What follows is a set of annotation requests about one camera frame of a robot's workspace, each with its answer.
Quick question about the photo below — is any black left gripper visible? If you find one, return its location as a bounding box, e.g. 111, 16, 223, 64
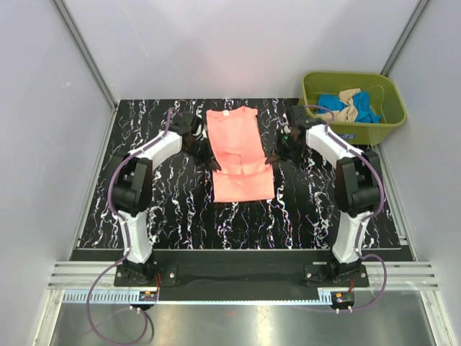
184, 136, 221, 172

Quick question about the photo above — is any pink t shirt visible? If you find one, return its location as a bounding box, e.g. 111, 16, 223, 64
206, 106, 274, 203

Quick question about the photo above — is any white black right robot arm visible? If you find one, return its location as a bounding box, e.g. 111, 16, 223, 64
266, 105, 385, 286

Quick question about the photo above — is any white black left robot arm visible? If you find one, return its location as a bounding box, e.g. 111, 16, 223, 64
107, 108, 221, 285

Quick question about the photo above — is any blue t shirt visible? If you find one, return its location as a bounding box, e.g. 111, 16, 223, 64
321, 91, 381, 123

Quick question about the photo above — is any olive green plastic bin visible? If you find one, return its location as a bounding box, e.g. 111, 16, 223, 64
300, 71, 407, 146

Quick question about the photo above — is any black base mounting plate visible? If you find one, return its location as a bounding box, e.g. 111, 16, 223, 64
115, 249, 370, 303

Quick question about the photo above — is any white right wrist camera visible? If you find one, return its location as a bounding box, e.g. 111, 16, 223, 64
280, 112, 292, 136

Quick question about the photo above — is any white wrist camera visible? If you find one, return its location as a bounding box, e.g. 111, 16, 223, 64
192, 118, 207, 141
280, 112, 292, 136

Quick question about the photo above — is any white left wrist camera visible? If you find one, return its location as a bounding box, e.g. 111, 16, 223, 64
192, 118, 207, 141

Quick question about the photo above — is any right slotted cable duct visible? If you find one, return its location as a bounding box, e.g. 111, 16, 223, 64
318, 288, 355, 309

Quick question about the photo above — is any slotted cable duct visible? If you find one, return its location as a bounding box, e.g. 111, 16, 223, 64
318, 288, 355, 309
63, 290, 158, 305

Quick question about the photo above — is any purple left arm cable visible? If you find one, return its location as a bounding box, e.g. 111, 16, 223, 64
85, 107, 181, 343

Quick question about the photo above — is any aluminium frame rail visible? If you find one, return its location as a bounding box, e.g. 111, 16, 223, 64
48, 261, 439, 290

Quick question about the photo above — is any left slotted cable duct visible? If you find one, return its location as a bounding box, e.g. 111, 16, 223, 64
63, 290, 158, 305

